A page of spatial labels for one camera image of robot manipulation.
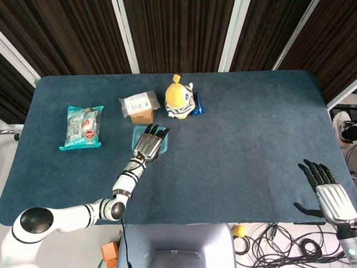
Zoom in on small cardboard box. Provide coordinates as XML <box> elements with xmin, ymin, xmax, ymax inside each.
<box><xmin>130</xmin><ymin>108</ymin><xmax>155</xmax><ymax>125</ymax></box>

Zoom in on blue plastic container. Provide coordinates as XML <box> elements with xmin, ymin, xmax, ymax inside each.
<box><xmin>131</xmin><ymin>125</ymin><xmax>170</xmax><ymax>154</ymax></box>

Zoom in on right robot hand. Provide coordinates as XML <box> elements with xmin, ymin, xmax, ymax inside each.
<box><xmin>294</xmin><ymin>159</ymin><xmax>357</xmax><ymax>226</ymax></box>

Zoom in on teal snack bag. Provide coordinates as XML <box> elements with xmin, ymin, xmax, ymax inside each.
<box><xmin>59</xmin><ymin>105</ymin><xmax>106</xmax><ymax>151</ymax></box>

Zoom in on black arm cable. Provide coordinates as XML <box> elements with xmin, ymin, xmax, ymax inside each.
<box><xmin>119</xmin><ymin>219</ymin><xmax>132</xmax><ymax>268</ymax></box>

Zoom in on grey robot torso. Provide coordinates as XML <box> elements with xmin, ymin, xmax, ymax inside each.
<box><xmin>117</xmin><ymin>223</ymin><xmax>237</xmax><ymax>268</ymax></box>

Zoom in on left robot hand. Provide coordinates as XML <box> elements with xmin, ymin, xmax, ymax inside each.
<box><xmin>133</xmin><ymin>124</ymin><xmax>171</xmax><ymax>162</ymax></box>

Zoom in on black floor cables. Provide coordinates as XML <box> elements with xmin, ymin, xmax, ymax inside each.
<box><xmin>235</xmin><ymin>223</ymin><xmax>352</xmax><ymax>266</ymax></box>

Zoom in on blue snack packet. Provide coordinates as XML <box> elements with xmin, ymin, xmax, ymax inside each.
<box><xmin>191</xmin><ymin>92</ymin><xmax>207</xmax><ymax>117</ymax></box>

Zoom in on yellow plush toy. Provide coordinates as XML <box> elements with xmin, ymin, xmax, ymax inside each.
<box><xmin>165</xmin><ymin>74</ymin><xmax>196</xmax><ymax>120</ymax></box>

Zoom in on white partition post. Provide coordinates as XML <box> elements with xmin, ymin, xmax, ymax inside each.
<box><xmin>111</xmin><ymin>0</ymin><xmax>140</xmax><ymax>75</ymax></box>
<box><xmin>0</xmin><ymin>30</ymin><xmax>41</xmax><ymax>84</ymax></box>
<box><xmin>272</xmin><ymin>0</ymin><xmax>320</xmax><ymax>70</ymax></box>
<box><xmin>217</xmin><ymin>0</ymin><xmax>243</xmax><ymax>72</ymax></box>

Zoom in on orange block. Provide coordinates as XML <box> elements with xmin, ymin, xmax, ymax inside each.
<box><xmin>101</xmin><ymin>242</ymin><xmax>119</xmax><ymax>266</ymax></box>

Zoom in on metal chair leg with caster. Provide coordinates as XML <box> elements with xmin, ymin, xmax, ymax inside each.
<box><xmin>0</xmin><ymin>128</ymin><xmax>22</xmax><ymax>142</ymax></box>

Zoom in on blue table cloth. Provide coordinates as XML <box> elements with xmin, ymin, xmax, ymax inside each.
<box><xmin>0</xmin><ymin>69</ymin><xmax>353</xmax><ymax>226</ymax></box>

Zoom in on white sneaker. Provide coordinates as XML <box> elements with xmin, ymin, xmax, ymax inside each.
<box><xmin>332</xmin><ymin>111</ymin><xmax>357</xmax><ymax>149</ymax></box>

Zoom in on clear bag with white label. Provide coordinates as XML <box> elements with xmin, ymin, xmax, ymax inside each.
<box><xmin>118</xmin><ymin>89</ymin><xmax>161</xmax><ymax>118</ymax></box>

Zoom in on yellow crumpled object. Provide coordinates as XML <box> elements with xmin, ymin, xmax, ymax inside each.
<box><xmin>231</xmin><ymin>224</ymin><xmax>247</xmax><ymax>238</ymax></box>

